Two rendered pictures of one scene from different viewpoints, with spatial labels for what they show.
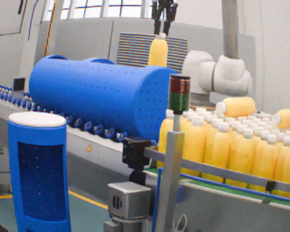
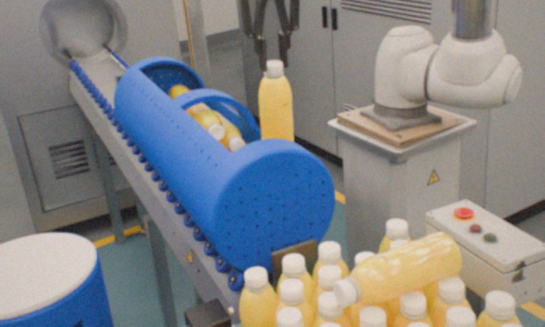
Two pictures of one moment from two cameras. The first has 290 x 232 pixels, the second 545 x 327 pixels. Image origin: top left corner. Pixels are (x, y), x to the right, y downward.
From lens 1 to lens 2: 1.44 m
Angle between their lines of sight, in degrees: 23
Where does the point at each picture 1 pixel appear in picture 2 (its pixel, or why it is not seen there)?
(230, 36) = not seen: outside the picture
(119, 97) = (198, 208)
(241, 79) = (488, 82)
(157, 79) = (255, 176)
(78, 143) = (180, 239)
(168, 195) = not seen: outside the picture
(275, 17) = not seen: outside the picture
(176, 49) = not seen: outside the picture
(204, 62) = (410, 54)
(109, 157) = (209, 288)
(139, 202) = not seen: outside the picture
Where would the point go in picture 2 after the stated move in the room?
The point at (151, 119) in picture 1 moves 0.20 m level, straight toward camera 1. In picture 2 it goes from (257, 243) to (221, 305)
